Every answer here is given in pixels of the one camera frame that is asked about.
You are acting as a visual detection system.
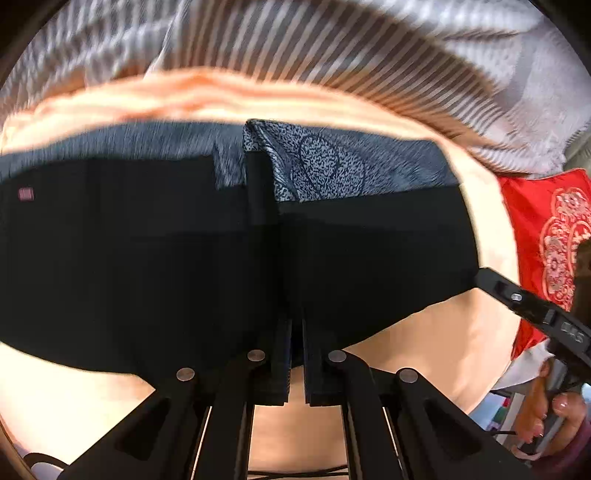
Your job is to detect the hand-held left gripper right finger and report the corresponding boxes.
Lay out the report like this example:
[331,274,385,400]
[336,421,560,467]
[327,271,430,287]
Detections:
[302,318,532,480]

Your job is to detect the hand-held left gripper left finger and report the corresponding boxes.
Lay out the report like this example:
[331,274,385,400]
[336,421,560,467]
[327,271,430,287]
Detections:
[58,318,293,480]

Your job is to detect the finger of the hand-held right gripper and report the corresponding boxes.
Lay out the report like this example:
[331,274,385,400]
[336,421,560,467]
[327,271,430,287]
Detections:
[475,267,560,332]

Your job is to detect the black pants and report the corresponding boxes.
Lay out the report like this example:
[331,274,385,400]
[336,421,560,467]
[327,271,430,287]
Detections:
[0,152,481,377]

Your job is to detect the person's right hand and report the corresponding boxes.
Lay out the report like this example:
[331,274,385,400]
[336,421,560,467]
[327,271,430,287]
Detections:
[514,360,591,462]

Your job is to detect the red patterned cloth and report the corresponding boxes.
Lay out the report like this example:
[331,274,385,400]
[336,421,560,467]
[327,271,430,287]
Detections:
[496,168,591,360]

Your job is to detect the peach bed sheet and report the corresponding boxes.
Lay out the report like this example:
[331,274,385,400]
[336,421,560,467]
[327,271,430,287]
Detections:
[0,67,546,472]

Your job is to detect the grey striped duvet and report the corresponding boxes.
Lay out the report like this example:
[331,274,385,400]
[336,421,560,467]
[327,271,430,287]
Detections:
[0,0,591,182]

